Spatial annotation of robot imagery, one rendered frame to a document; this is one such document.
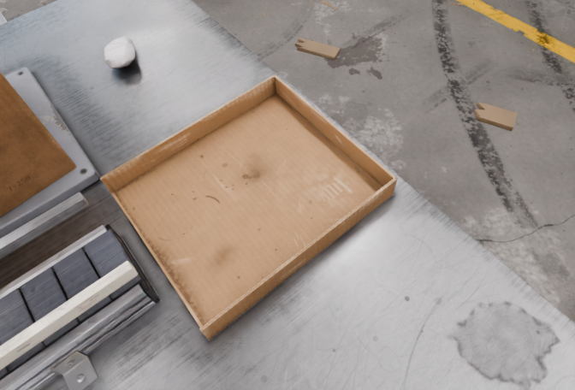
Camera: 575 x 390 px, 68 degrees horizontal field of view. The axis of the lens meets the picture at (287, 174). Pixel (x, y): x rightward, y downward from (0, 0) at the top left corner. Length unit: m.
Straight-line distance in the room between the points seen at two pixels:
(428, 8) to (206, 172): 1.91
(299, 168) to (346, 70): 1.40
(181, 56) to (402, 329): 0.58
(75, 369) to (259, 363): 0.21
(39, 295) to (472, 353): 0.48
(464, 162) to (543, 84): 0.57
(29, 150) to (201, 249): 0.25
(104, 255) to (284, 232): 0.22
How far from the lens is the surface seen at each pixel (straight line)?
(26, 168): 0.65
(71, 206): 0.50
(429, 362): 0.53
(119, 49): 0.82
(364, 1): 2.40
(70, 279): 0.56
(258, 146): 0.64
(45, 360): 0.54
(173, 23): 0.90
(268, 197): 0.59
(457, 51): 2.16
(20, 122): 0.61
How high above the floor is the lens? 1.33
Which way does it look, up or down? 56 degrees down
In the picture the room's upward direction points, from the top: 6 degrees counter-clockwise
